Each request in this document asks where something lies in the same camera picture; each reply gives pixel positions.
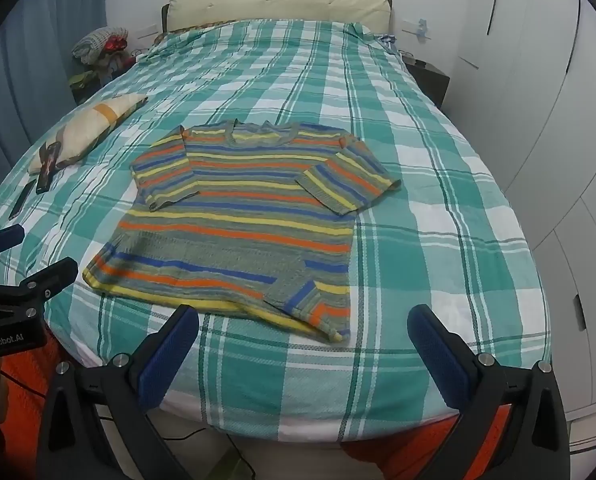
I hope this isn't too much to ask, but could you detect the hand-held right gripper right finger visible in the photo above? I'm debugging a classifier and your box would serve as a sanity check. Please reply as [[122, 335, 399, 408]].
[[407, 304, 571, 480]]

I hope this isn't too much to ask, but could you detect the blue curtain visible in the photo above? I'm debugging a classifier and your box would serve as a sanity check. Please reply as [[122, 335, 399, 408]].
[[0, 0, 111, 211]]

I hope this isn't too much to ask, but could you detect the black cable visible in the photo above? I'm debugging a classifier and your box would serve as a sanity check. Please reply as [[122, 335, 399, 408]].
[[100, 412, 259, 480]]

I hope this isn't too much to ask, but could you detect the green plaid bed sheet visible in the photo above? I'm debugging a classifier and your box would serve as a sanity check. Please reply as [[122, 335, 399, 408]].
[[0, 19, 551, 443]]

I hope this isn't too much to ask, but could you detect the cream padded headboard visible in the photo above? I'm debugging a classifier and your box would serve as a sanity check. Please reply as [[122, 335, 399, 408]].
[[160, 0, 393, 33]]

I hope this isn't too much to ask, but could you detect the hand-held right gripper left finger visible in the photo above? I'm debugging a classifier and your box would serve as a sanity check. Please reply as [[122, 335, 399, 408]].
[[37, 304, 200, 480]]

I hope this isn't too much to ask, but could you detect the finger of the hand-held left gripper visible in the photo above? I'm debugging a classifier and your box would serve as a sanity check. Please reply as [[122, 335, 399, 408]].
[[0, 224, 26, 262], [0, 256, 79, 318]]

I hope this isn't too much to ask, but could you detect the striped knitted sweater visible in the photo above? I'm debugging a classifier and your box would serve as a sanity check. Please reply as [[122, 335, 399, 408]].
[[82, 119, 403, 345]]

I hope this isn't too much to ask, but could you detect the patterned cream pillow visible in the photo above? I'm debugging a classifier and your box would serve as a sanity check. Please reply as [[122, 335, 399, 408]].
[[28, 92, 149, 176]]

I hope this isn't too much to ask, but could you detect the pile of clothes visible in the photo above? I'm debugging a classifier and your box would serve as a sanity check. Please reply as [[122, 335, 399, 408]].
[[72, 26, 138, 81]]

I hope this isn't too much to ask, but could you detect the white wardrobe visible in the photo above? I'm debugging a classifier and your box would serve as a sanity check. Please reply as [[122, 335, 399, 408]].
[[448, 0, 596, 441]]

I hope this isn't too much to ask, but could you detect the orange knitted cloth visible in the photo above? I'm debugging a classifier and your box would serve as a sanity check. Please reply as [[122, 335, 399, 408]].
[[0, 330, 510, 480]]

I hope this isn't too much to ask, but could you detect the wall socket with blue plug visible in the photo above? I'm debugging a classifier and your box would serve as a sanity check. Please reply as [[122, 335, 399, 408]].
[[403, 17, 431, 41]]

